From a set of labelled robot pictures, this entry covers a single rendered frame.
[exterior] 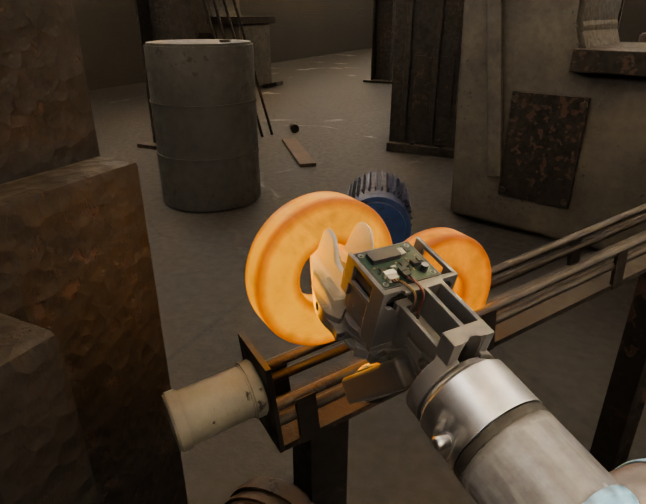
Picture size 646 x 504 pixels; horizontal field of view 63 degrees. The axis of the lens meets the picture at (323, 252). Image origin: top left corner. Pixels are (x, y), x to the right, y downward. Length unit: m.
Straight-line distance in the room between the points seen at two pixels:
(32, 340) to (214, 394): 0.17
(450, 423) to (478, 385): 0.03
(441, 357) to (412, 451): 1.09
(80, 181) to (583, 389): 1.53
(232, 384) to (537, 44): 2.32
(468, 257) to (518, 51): 2.12
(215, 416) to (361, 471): 0.90
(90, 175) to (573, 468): 0.49
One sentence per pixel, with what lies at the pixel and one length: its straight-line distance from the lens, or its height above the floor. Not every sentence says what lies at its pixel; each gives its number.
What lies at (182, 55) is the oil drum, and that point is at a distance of 2.85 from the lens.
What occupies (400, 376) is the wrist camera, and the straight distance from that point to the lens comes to 0.41.
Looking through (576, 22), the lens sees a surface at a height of 0.98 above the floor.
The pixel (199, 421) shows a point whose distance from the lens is 0.52.
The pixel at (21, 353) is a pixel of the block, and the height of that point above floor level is 0.80.
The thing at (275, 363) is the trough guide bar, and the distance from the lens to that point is 0.59.
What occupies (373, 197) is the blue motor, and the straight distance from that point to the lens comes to 2.18.
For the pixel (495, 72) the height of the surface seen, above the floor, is 0.77.
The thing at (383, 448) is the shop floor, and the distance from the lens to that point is 1.45.
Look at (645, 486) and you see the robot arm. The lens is 0.50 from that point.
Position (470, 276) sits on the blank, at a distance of 0.64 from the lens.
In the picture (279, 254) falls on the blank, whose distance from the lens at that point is 0.48.
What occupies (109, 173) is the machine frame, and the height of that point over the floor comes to 0.87.
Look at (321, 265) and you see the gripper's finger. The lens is 0.49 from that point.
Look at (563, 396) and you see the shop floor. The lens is 1.74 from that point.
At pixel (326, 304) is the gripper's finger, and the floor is 0.79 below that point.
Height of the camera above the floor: 1.02
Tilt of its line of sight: 25 degrees down
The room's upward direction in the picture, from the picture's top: straight up
